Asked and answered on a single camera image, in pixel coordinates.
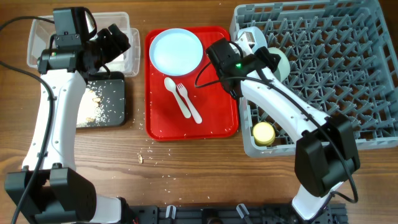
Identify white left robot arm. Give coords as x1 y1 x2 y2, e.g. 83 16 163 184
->
5 7 135 223

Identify clear plastic waste bin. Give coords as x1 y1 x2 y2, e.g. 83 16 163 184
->
26 12 141 77

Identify grey dishwasher rack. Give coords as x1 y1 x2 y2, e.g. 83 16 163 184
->
229 1 397 150

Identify light blue plate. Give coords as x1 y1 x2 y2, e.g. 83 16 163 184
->
149 28 203 77

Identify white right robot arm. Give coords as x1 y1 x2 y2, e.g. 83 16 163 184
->
205 38 360 221

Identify white plastic fork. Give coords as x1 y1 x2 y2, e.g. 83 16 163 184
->
177 83 203 124

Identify mint green bowl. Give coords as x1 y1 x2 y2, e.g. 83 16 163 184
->
268 47 290 82

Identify red plastic tray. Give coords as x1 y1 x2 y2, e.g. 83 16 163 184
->
144 29 239 141

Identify light blue small bowl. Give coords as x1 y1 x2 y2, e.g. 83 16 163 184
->
237 26 268 52

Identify rice and food scraps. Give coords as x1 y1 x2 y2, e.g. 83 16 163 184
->
76 81 108 128

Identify food scrap on table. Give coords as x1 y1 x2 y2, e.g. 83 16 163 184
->
138 154 144 164

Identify white plastic spoon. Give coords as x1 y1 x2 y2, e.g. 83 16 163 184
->
164 77 191 118

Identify black waste tray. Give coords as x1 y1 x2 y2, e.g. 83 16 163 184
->
87 72 126 128

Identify yellow plastic cup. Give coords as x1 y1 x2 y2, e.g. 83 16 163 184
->
252 121 276 146

